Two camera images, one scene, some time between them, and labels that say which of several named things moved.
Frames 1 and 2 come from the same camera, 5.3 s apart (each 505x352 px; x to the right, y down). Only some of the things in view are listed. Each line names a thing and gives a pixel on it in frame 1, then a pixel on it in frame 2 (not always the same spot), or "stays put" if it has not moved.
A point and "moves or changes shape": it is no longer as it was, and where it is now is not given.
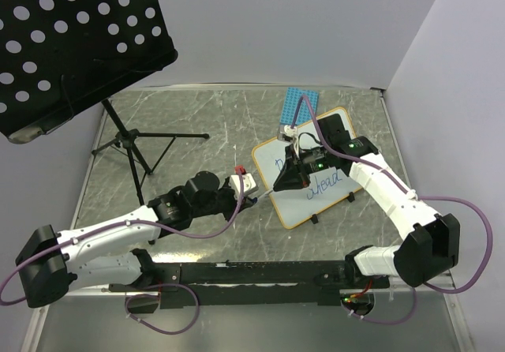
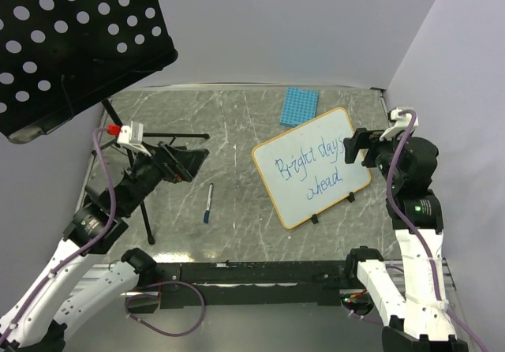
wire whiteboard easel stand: x=351 y=198 stays put
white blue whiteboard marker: x=256 y=200 moves or changes shape
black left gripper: x=233 y=211 to x=185 y=161
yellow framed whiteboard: x=292 y=206 stays put
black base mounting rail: x=222 y=284 stays put
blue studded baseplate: x=292 y=102 stays put
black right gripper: x=293 y=175 to x=364 y=139
